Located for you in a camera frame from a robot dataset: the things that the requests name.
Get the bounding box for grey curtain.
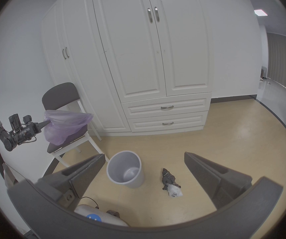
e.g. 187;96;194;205
267;32;286;98

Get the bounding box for white trash bin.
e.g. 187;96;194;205
106;150;145;189

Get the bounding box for purple plastic bag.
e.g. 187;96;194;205
44;110;94;146

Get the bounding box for black cable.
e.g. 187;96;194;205
79;196;101;210

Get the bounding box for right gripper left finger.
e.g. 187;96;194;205
37;153;106;207

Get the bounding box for white wardrobe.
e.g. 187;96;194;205
41;0;214;137

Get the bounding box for black plastic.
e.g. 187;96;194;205
161;168;182;191

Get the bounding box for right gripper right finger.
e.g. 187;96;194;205
184;152;253;210

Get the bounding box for white chair grey cushions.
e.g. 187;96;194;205
41;82;110;168

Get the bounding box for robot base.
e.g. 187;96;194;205
74;204;130;227

